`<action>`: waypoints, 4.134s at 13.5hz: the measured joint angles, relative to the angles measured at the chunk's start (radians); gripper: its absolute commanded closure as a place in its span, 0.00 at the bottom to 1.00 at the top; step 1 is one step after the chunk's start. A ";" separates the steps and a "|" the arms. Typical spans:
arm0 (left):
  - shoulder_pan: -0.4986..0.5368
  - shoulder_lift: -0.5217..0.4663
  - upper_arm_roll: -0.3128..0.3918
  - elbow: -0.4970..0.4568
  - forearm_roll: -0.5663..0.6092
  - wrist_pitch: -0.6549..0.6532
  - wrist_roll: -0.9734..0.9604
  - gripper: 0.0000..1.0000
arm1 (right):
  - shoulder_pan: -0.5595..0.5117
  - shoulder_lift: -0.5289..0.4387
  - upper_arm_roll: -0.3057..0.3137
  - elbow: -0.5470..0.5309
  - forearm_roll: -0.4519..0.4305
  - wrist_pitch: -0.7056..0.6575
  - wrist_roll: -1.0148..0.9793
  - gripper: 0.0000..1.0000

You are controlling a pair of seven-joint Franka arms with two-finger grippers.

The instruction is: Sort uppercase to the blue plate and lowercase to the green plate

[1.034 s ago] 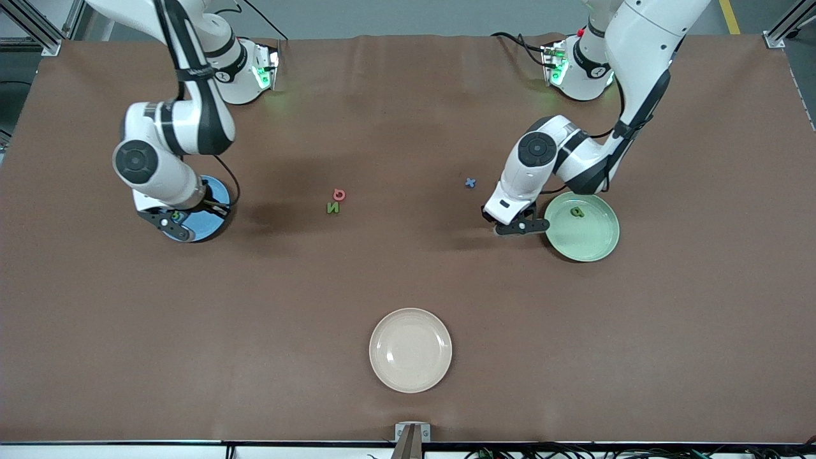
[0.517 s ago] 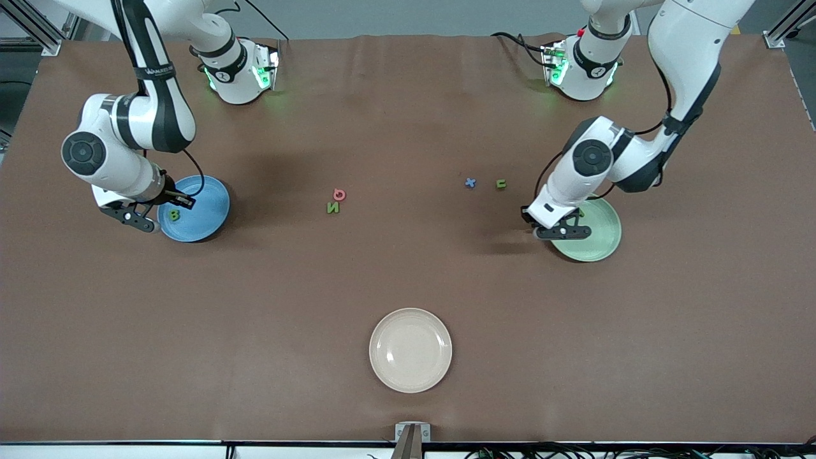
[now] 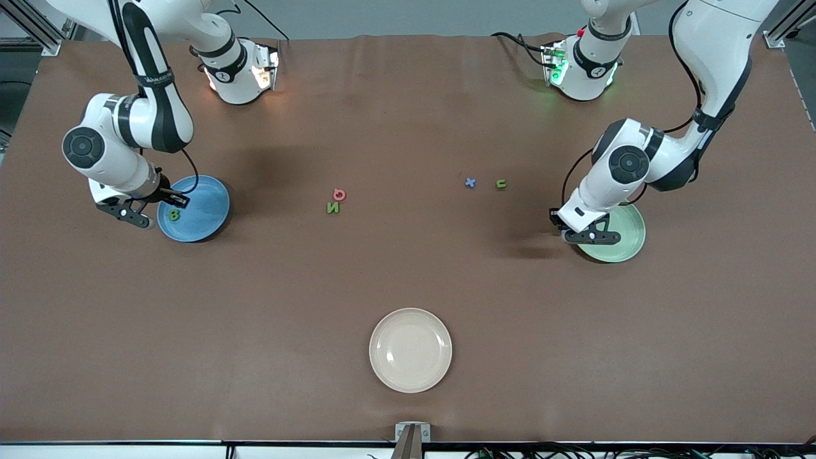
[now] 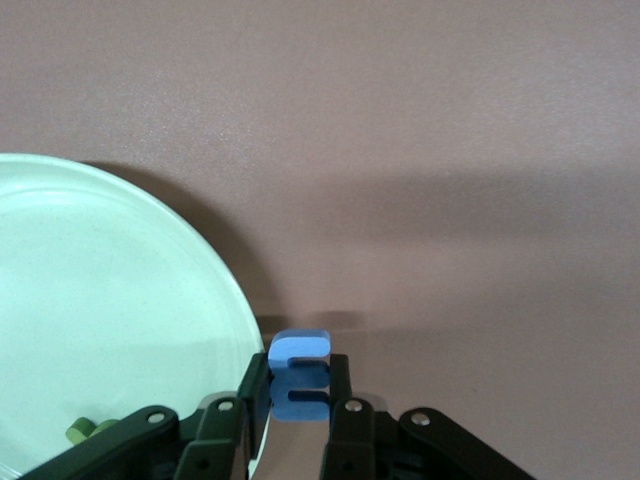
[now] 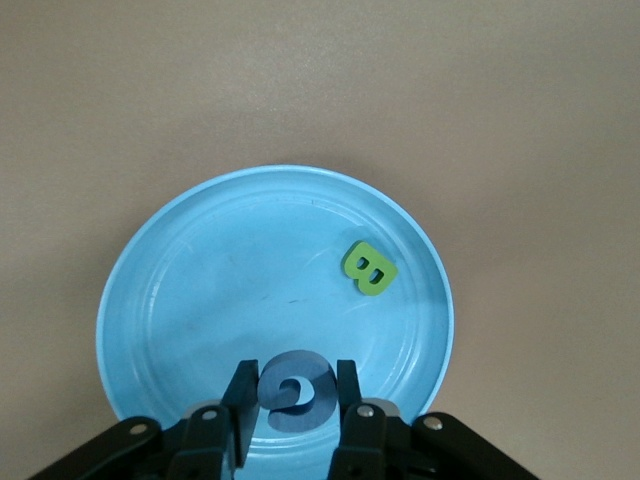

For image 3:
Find black left base cable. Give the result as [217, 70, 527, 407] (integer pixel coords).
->
[490, 31, 550, 68]

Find brown table mat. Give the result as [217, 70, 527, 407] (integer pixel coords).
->
[0, 32, 816, 444]

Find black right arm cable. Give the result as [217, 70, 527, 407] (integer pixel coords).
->
[108, 0, 200, 197]

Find aluminium frame profile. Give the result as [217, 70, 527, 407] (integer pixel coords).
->
[764, 0, 816, 49]
[0, 0, 77, 57]

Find silver camera mount bracket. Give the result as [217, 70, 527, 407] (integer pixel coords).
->
[392, 422, 432, 459]

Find black base cable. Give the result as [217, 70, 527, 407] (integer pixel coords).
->
[214, 0, 291, 42]
[490, 31, 550, 68]

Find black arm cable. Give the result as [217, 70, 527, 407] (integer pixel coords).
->
[108, 0, 200, 197]
[561, 0, 705, 208]

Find beige plate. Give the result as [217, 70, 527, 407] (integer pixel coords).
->
[368, 308, 453, 394]

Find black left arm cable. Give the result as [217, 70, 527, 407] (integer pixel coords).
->
[561, 0, 705, 208]

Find black right base cable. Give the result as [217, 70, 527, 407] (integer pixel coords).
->
[214, 0, 291, 42]

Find green plate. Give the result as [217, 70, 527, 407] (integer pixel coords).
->
[576, 202, 646, 263]

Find blue plate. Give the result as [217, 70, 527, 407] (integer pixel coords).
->
[157, 175, 231, 243]

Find white table edge rail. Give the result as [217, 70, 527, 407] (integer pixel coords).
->
[0, 440, 816, 459]

